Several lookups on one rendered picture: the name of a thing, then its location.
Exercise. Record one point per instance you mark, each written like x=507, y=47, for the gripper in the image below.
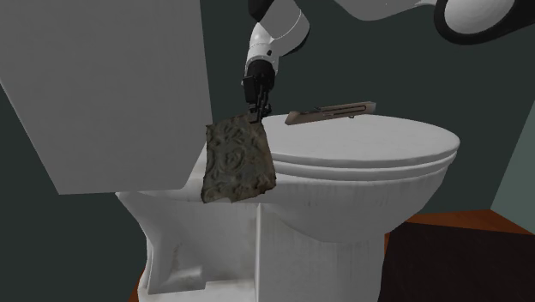
x=261, y=73

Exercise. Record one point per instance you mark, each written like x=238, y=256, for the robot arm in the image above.
x=285, y=26

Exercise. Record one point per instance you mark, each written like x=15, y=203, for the grey carved stone slab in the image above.
x=237, y=163

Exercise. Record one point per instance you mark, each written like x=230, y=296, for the white toilet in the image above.
x=355, y=140

